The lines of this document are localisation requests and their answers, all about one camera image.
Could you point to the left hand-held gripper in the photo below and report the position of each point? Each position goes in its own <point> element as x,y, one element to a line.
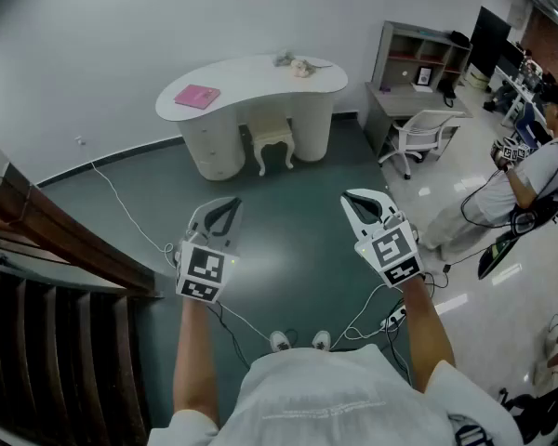
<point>204,267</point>

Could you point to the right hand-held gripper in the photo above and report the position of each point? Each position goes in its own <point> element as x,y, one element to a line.
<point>393,253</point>

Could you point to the cream upholstered stool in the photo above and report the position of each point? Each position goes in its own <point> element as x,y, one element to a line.
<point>269,130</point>

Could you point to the white curved desk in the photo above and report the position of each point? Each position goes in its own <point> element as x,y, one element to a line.
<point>260,79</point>

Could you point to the person's right forearm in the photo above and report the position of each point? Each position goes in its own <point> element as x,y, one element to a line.
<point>425,332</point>

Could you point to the person's left forearm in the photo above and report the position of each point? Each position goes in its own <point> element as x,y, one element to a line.
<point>195,365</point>

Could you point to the white mesh office chair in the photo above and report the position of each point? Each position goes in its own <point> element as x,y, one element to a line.
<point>421,135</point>

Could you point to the small black power adapter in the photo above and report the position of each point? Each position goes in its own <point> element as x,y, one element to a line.
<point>446,267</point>

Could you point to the white power strip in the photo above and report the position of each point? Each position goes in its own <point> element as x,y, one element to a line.
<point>394,318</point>

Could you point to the grey desk with hutch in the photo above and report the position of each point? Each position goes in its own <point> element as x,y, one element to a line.
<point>400,100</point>

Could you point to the small purple item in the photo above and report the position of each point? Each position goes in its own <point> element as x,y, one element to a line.
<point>385,88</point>

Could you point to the pink book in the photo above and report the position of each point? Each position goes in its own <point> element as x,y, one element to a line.
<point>196,96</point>

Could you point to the person's left white shoe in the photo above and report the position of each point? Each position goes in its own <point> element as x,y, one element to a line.
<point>280,341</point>

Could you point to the person's white shoe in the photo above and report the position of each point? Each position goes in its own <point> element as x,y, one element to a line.
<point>280,341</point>
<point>321,340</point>

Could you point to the black flat screen device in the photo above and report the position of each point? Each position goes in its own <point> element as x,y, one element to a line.
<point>497,256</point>

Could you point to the person's right white shoe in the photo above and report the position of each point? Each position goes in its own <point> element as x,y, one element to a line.
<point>321,340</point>

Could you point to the black desk telephone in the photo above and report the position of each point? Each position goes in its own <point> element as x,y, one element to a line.
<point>447,93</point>

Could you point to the artificial flower bunch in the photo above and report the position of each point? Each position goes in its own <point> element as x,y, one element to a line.
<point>297,64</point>

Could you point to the person's white shirt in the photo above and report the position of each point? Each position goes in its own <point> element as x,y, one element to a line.
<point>330,397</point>

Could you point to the black bag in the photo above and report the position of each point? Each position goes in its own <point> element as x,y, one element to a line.
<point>460,39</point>

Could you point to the dark brown wooden railing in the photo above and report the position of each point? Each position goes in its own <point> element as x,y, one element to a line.
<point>51,342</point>

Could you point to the large black monitor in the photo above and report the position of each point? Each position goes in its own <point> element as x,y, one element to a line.
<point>490,40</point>

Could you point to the small picture frame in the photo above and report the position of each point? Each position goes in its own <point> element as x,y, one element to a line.
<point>424,76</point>

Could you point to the white wall plug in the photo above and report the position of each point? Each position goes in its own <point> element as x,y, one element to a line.
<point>80,141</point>

